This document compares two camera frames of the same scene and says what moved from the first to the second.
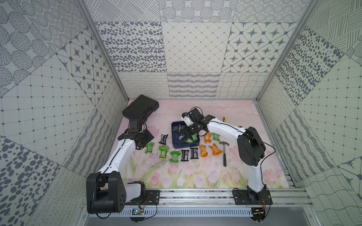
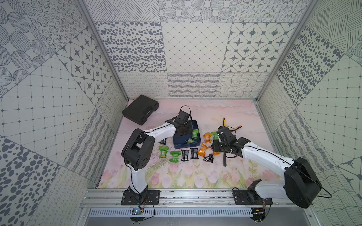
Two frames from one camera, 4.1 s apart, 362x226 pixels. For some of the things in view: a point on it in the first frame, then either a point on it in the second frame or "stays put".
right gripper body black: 192,129 -> 220,147
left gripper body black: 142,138 -> 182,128
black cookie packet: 185,155 stays put
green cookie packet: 175,158 stays put
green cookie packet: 216,136 stays put
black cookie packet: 163,139 stays put
